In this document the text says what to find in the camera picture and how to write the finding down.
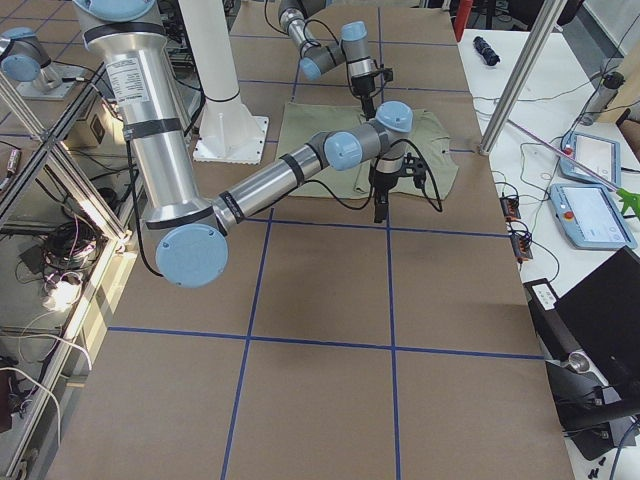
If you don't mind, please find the near teach pendant tablet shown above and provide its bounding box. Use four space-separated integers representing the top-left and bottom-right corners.
549 184 638 250

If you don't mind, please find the grey water bottle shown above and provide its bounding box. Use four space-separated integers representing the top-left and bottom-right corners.
579 71 625 126

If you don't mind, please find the aluminium frame post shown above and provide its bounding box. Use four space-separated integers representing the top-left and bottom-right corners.
478 0 567 156

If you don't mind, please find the aluminium side frame rail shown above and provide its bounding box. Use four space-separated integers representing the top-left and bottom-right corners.
1 44 142 479

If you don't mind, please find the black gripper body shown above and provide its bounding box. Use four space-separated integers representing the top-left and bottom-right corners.
348 63 394 100
368 153 428 200

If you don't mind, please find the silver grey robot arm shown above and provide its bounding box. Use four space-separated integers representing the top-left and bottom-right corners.
74 1 426 288
278 1 393 120

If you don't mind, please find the olive green long-sleeve shirt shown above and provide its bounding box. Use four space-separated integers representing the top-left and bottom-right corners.
275 101 460 199

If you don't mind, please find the teach pendant tablet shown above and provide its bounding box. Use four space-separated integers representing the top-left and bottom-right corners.
549 184 638 250
561 132 621 187

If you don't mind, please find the far teach pendant tablet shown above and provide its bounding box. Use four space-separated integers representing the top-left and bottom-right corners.
561 132 621 187

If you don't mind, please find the folded dark blue umbrella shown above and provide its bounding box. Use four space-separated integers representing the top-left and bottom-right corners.
473 36 500 67

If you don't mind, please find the red cylinder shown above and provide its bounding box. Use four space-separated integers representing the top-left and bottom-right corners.
453 0 474 42

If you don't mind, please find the long reach grabber stick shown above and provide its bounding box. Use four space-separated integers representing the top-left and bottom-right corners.
506 119 640 217

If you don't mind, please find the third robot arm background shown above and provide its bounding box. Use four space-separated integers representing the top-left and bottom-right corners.
1 27 86 101

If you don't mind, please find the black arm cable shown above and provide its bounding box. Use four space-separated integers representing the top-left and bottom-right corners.
299 137 446 214

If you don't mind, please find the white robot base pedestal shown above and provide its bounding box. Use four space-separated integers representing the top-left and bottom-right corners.
179 0 269 165

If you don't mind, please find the black monitor on stand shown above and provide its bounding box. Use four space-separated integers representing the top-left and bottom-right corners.
524 247 639 460

